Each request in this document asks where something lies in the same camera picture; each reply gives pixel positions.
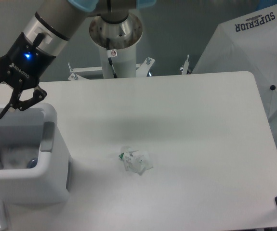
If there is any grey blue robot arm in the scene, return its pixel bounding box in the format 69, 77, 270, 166
0, 0, 155, 118

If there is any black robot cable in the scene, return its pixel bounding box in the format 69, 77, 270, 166
106, 38, 118, 79

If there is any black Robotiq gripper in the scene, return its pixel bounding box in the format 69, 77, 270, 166
0, 31, 56, 119

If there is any white metal base frame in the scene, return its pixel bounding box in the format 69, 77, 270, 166
67, 54, 192, 81

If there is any white wrapper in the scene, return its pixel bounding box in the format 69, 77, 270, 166
119, 146, 154, 175
0, 146, 39, 169

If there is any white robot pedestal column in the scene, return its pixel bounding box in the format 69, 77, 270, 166
89, 11, 143, 78

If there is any white plastic trash can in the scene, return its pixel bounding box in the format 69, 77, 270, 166
0, 103, 71, 204

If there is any white Superior umbrella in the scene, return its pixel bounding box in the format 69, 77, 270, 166
191, 1, 277, 135

